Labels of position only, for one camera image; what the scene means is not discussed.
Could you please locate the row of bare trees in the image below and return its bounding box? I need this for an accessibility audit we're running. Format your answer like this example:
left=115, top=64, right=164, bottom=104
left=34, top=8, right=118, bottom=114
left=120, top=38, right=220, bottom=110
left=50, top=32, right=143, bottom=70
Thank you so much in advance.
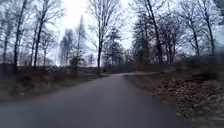
left=123, top=0, right=224, bottom=68
left=0, top=0, right=125, bottom=76

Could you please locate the grey asphalt path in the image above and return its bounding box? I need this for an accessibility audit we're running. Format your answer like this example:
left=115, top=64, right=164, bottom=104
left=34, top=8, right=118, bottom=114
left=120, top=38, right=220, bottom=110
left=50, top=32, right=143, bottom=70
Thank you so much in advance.
left=0, top=72, right=196, bottom=128

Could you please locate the leaf-strewn grass verge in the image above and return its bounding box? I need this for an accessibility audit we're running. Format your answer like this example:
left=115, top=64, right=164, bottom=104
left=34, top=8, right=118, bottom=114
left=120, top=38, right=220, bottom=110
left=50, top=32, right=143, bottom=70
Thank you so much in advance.
left=122, top=63, right=224, bottom=128
left=0, top=66, right=112, bottom=103

